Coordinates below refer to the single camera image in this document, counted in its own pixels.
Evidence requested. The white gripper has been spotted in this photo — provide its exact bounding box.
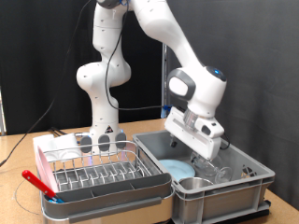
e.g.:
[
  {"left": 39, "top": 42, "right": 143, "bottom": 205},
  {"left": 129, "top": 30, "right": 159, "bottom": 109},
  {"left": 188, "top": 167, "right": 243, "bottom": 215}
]
[{"left": 164, "top": 106, "right": 226, "bottom": 161}]

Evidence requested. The light blue plate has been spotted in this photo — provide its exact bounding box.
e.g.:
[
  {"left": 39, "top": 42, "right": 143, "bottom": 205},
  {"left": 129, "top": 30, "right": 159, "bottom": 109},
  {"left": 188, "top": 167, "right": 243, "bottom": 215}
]
[{"left": 158, "top": 159, "right": 196, "bottom": 182}]

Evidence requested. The grey dish rack base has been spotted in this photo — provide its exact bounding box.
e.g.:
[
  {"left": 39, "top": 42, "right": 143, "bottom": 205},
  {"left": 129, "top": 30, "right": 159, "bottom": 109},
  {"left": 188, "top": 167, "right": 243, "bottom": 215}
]
[{"left": 39, "top": 141, "right": 176, "bottom": 224}]

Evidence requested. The clear wine glass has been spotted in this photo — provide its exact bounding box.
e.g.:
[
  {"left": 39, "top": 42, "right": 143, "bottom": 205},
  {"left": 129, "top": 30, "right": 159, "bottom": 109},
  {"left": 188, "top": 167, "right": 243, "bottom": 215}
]
[{"left": 189, "top": 151, "right": 234, "bottom": 185}]

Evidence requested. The grey plastic crate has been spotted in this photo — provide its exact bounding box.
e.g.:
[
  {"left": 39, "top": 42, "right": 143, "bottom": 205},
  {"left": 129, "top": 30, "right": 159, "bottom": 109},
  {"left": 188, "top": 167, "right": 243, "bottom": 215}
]
[{"left": 132, "top": 125, "right": 277, "bottom": 224}]

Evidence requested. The white plastic mug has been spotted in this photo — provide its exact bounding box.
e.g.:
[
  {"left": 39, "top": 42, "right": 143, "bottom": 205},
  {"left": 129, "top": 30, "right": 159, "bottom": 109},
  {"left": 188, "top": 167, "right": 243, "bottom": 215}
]
[{"left": 50, "top": 133, "right": 82, "bottom": 161}]

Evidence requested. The dark grey backdrop curtain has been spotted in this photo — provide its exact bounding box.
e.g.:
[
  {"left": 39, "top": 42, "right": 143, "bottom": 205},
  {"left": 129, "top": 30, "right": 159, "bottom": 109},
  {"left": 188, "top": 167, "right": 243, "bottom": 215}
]
[{"left": 166, "top": 0, "right": 299, "bottom": 211}]

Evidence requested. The pink plate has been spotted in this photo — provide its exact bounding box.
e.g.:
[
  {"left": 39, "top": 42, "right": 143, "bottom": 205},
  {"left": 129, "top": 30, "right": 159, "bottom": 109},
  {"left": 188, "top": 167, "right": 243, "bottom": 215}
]
[{"left": 35, "top": 145, "right": 60, "bottom": 193}]

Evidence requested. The white plastic box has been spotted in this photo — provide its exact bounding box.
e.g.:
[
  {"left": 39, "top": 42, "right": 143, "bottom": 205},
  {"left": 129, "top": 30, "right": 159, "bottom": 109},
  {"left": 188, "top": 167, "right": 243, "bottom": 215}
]
[{"left": 32, "top": 133, "right": 57, "bottom": 157}]

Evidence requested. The black backdrop curtain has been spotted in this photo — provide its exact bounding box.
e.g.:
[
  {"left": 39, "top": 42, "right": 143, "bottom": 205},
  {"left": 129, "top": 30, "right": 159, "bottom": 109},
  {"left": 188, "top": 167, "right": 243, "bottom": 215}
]
[{"left": 0, "top": 0, "right": 164, "bottom": 136}]

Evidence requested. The blue wrist camera bracket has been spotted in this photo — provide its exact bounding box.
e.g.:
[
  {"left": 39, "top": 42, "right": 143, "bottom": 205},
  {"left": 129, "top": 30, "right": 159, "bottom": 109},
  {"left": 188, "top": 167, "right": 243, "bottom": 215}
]
[{"left": 160, "top": 105, "right": 172, "bottom": 119}]

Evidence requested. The grey metal post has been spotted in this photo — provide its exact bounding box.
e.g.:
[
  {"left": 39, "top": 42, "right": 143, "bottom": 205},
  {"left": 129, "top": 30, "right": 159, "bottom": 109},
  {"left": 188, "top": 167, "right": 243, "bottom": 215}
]
[
  {"left": 161, "top": 43, "right": 169, "bottom": 119},
  {"left": 0, "top": 87, "right": 7, "bottom": 136}
]

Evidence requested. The steel wire dish rack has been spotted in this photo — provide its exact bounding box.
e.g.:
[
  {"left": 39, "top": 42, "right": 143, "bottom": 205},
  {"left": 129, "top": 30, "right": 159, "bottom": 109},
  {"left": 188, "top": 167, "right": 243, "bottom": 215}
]
[{"left": 41, "top": 140, "right": 156, "bottom": 191}]

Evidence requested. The black cable bundle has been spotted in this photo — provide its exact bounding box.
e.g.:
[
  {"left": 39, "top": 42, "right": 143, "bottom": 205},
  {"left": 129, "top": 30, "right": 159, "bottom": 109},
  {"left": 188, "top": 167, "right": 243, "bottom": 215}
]
[{"left": 48, "top": 125, "right": 68, "bottom": 137}]

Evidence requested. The blue handled utensil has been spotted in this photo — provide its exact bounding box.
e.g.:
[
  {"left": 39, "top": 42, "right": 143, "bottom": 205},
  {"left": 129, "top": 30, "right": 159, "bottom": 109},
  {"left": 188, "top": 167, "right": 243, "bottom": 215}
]
[{"left": 47, "top": 195, "right": 65, "bottom": 204}]

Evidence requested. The red handled utensil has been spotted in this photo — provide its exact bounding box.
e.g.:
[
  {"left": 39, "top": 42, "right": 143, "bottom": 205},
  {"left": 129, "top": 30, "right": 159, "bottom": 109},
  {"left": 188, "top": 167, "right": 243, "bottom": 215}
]
[{"left": 21, "top": 169, "right": 60, "bottom": 201}]

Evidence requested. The long black cable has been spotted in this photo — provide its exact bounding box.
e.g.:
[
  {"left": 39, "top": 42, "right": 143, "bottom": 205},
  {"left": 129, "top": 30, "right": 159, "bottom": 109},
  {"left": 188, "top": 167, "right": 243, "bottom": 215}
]
[{"left": 0, "top": 0, "right": 93, "bottom": 167}]

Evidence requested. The thin wire loop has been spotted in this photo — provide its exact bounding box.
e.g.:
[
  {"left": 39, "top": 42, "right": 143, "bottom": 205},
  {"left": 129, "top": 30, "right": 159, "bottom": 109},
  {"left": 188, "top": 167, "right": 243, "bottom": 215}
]
[{"left": 13, "top": 178, "right": 43, "bottom": 217}]

